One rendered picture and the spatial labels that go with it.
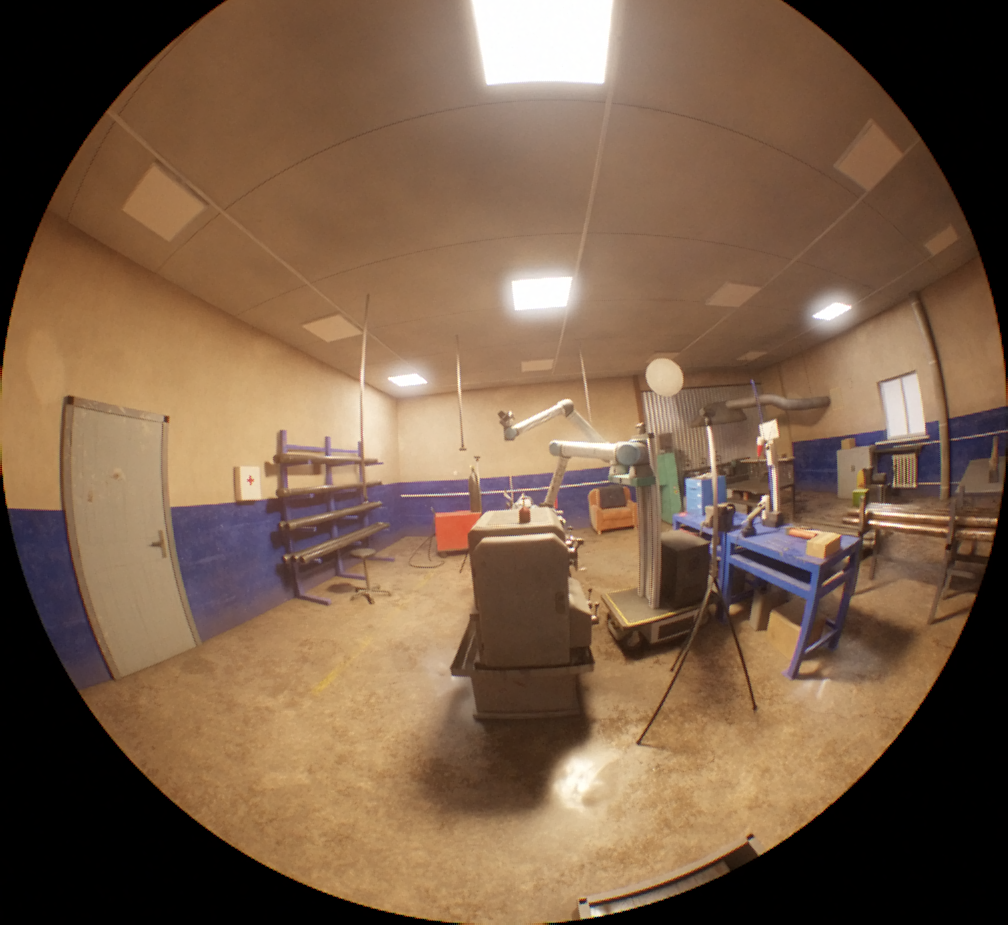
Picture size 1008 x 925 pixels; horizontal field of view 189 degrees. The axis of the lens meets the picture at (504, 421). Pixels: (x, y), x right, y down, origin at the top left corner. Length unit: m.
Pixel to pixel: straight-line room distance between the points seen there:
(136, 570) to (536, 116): 4.18
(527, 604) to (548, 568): 0.23
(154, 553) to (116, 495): 0.59
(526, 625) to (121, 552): 3.11
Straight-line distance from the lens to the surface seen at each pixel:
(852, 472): 7.60
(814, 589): 2.22
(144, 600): 3.35
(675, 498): 6.66
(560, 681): 2.02
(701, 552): 2.69
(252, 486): 3.80
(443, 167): 2.10
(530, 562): 1.53
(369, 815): 1.94
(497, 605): 1.64
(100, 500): 3.12
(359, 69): 1.85
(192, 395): 3.55
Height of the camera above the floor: 1.67
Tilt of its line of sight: 8 degrees up
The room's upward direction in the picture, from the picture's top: 5 degrees counter-clockwise
